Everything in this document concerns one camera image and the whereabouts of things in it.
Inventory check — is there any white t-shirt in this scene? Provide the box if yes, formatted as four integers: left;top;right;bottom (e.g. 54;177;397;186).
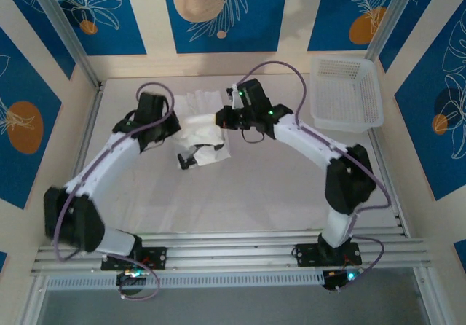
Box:
170;90;232;171

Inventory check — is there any white perforated plastic basket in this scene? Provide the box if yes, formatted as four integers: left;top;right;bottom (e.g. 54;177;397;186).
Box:
309;55;386;133

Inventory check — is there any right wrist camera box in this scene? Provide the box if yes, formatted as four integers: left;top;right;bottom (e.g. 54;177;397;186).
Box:
226;83;243;109

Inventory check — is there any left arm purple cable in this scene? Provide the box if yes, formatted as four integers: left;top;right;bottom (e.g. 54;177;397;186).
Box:
52;81;176;302

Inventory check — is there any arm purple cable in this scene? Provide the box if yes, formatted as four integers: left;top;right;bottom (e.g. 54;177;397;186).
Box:
52;81;176;302
236;60;393;291

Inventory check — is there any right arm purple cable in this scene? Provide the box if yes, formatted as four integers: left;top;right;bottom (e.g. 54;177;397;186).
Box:
236;60;393;291

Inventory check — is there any aluminium table side rail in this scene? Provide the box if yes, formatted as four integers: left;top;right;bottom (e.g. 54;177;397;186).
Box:
367;128;409;237
74;80;106;173

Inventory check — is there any blue floral wall panel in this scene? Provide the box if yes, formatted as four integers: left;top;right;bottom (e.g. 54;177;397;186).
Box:
378;0;448;74
307;0;405;52
0;26;63;211
0;0;76;81
47;0;147;57
395;9;466;201
161;0;291;54

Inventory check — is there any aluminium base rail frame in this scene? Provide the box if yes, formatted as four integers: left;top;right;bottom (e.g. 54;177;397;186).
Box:
31;230;430;277

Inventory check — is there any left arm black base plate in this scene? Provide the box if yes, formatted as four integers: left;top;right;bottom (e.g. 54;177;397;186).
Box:
100;246;168;271

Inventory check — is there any aluminium corner post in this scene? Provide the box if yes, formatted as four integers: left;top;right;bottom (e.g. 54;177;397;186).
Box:
27;0;103;89
366;0;416;62

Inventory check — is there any grey slotted cable duct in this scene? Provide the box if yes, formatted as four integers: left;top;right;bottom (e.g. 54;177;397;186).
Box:
45;270;325;290

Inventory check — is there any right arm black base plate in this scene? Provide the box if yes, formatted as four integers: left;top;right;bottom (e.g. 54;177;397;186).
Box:
291;243;363;267

